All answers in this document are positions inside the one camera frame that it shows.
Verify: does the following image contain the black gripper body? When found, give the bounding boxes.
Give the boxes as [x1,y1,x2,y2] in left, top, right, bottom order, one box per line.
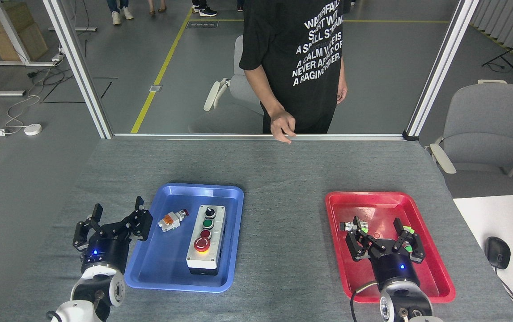
[369,244,420,287]
[81,236,131,271]

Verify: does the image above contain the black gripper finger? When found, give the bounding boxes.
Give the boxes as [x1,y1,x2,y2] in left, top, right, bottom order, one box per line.
[73,203,105,252]
[112,196,153,242]
[393,218,427,263]
[345,228,384,262]

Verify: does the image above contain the grey control box with buttons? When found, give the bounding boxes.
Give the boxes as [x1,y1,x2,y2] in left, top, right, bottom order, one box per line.
[186,204,227,275]

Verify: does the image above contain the green push button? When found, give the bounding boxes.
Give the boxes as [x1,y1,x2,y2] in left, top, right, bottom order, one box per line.
[400,226,416,254]

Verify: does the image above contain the small red push button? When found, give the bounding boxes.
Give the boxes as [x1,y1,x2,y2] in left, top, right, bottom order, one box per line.
[157,208,190,233]

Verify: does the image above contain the cardboard box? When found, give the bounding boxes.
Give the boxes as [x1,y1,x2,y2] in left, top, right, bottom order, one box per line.
[0,22,49,62]
[0,2,34,33]

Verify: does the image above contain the person's right hand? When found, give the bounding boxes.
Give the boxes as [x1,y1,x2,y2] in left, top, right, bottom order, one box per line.
[270,111,297,144]

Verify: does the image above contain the blue plastic tray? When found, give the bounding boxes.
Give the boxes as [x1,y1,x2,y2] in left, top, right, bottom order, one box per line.
[124,182,244,293]

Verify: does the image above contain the red plastic tray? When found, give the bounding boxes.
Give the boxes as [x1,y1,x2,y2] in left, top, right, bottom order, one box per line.
[325,191,456,304]

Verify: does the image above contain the white table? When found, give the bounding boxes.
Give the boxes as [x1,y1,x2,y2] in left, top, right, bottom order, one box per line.
[453,193,513,322]

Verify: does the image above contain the black computer mouse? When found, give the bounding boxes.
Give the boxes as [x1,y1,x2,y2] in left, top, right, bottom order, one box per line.
[484,236,511,270]

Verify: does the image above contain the grey office chair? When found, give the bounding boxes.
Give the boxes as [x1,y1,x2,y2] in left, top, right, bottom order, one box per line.
[188,35,266,134]
[425,80,513,199]

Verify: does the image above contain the black selector switch green block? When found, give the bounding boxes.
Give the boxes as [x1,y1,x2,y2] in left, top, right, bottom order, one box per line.
[339,217,369,234]

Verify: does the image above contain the black mouse cable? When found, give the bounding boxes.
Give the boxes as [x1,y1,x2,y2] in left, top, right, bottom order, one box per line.
[494,267,513,322]

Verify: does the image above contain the silver frame rail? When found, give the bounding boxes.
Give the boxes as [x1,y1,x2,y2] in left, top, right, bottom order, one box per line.
[112,133,407,141]

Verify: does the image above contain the white floor cable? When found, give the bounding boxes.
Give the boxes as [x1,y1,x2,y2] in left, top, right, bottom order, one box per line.
[4,60,60,134]

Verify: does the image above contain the black floor cables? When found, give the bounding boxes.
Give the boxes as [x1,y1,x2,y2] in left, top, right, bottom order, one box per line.
[27,66,67,97]

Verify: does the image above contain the silver frame post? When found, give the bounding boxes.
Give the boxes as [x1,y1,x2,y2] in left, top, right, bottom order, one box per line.
[42,0,114,139]
[402,0,480,142]

